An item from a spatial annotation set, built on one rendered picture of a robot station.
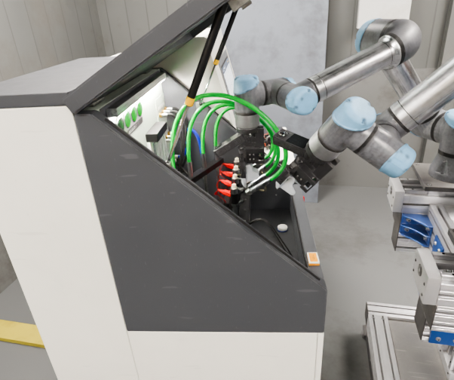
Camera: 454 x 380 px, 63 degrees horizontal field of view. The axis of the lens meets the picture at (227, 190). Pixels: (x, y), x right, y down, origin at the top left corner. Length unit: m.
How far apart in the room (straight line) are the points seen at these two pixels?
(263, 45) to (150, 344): 2.60
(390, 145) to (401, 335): 1.34
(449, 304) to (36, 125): 1.11
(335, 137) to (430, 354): 1.38
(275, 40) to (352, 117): 2.53
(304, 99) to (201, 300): 0.62
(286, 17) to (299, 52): 0.29
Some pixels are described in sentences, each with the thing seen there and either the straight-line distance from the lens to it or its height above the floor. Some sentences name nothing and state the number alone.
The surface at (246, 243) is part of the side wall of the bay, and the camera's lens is 0.94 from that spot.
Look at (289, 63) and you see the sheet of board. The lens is 3.25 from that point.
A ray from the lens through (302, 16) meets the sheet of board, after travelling 3.27.
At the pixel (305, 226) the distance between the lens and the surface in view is 1.30.
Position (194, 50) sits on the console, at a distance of 1.50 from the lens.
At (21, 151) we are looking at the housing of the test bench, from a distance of 0.98.
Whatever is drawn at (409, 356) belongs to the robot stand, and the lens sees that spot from 1.96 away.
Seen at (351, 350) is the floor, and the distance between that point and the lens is 2.19.
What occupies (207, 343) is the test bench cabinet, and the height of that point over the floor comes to 0.75.
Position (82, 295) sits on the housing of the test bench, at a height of 0.93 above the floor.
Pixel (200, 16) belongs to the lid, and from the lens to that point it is 0.76.
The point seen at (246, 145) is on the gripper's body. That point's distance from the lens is 1.17.
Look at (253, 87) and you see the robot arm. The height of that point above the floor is 1.43.
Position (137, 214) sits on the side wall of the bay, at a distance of 0.94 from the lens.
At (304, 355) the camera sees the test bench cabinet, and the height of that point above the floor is 0.70.
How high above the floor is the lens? 1.64
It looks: 26 degrees down
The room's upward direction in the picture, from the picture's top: 4 degrees counter-clockwise
